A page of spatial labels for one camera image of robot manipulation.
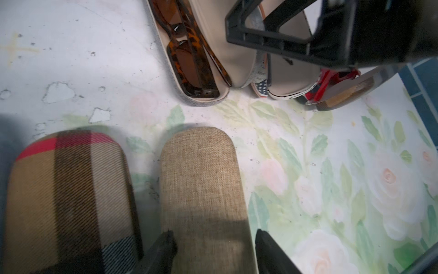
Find tortoise brown sunglasses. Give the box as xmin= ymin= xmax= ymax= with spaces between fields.
xmin=148 ymin=1 xmax=232 ymax=99

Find grey case tortoise sunglasses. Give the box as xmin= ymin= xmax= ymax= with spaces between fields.
xmin=145 ymin=1 xmax=267 ymax=107

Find red frame sunglasses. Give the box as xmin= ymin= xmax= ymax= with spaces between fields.
xmin=304 ymin=68 xmax=362 ymax=105

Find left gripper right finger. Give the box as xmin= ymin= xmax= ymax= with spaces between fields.
xmin=255 ymin=229 xmax=302 ymax=274

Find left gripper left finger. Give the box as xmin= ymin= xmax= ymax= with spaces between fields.
xmin=132 ymin=230 xmax=177 ymax=274

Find flag pattern glasses case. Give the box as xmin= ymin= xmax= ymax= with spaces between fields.
xmin=250 ymin=1 xmax=321 ymax=100

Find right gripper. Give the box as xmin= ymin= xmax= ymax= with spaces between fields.
xmin=309 ymin=1 xmax=438 ymax=68

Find beige case purple glasses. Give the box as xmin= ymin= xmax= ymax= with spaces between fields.
xmin=159 ymin=127 xmax=257 ymax=274

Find plaid beige glasses case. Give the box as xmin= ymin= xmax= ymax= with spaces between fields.
xmin=3 ymin=130 xmax=143 ymax=274

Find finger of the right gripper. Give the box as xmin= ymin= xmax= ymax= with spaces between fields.
xmin=225 ymin=1 xmax=329 ymax=67

